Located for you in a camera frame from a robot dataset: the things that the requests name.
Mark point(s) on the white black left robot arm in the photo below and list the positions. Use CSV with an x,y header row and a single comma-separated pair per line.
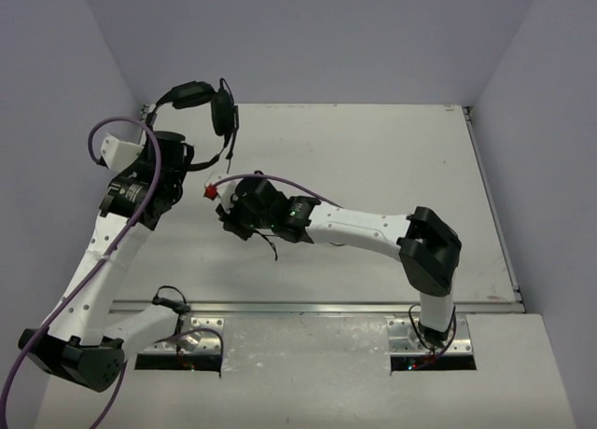
x,y
79,346

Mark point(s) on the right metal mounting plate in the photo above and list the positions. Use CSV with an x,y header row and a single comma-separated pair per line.
x,y
404,342

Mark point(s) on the black over-ear headphones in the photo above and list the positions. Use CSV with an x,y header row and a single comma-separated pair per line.
x,y
224,113

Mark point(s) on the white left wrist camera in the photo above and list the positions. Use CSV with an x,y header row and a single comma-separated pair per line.
x,y
116,151

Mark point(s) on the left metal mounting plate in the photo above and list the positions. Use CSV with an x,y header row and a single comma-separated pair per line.
x,y
202,335

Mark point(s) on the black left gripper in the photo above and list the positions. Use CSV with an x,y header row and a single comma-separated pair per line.
x,y
174,157

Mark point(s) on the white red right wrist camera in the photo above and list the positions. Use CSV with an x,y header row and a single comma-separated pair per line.
x,y
216,189

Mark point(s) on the right side aluminium rail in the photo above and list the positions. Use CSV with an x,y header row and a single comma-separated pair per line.
x,y
468,114

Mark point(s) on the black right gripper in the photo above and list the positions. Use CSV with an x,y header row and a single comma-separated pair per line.
x,y
231,219

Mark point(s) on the aluminium rail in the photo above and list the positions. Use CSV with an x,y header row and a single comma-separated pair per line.
x,y
386,307
468,114

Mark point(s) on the metal mounting plate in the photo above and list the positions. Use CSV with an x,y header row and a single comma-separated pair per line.
x,y
202,335
404,342

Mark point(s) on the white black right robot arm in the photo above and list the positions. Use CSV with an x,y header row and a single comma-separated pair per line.
x,y
426,247

